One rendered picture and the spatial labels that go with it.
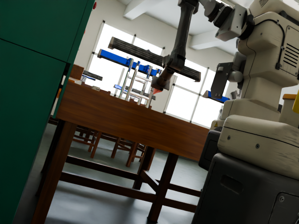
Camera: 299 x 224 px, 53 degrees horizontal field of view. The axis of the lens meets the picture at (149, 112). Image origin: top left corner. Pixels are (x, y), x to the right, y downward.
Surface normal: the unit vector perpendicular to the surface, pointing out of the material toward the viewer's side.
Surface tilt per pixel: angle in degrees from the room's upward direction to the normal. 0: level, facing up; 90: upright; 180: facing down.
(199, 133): 90
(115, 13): 90
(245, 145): 90
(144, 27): 90
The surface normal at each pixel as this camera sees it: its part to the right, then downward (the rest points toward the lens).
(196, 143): 0.29, 0.07
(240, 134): -0.88, -0.30
